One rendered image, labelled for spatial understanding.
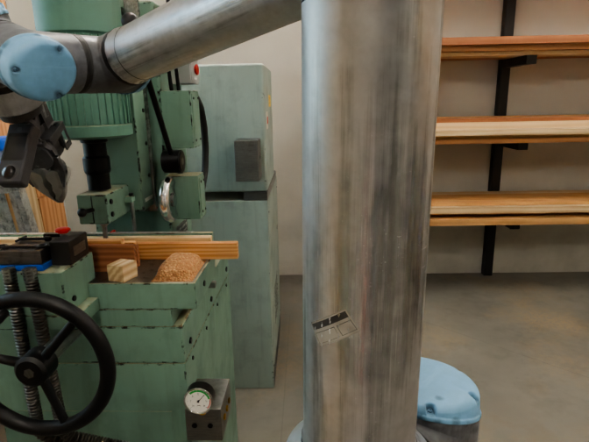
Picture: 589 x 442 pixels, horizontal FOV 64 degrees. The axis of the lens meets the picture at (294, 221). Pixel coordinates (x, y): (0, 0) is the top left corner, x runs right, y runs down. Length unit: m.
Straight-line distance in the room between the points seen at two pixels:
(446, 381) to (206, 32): 0.55
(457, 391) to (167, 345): 0.66
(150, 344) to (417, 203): 0.84
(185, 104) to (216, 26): 0.67
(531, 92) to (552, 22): 0.45
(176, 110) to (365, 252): 1.00
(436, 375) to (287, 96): 2.84
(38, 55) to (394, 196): 0.56
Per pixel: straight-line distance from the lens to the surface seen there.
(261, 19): 0.62
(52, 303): 0.93
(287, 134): 3.37
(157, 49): 0.74
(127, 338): 1.13
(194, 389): 1.07
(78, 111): 1.13
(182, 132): 1.31
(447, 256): 3.70
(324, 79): 0.37
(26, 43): 0.78
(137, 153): 1.27
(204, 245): 1.17
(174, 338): 1.10
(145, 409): 1.21
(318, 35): 0.37
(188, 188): 1.31
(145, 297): 1.08
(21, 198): 2.12
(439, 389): 0.66
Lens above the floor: 1.27
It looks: 14 degrees down
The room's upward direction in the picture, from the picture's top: 1 degrees counter-clockwise
